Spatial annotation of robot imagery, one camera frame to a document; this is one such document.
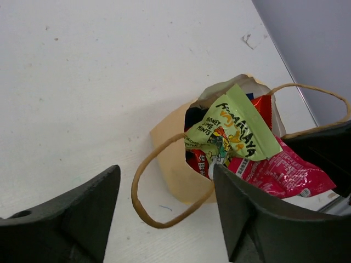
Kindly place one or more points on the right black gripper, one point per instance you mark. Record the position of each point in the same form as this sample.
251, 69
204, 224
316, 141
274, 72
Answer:
328, 149

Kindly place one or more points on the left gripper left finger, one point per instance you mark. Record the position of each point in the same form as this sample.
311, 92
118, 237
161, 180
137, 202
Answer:
72, 227

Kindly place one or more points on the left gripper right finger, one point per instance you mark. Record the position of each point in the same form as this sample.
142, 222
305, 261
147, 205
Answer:
259, 227

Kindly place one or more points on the pink candy packet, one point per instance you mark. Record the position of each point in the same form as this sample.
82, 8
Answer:
284, 175

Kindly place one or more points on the green honey mints packet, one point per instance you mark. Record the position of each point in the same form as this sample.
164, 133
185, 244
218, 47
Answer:
231, 127

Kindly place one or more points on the brown paper bag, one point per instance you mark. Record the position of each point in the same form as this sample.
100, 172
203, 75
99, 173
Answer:
187, 185

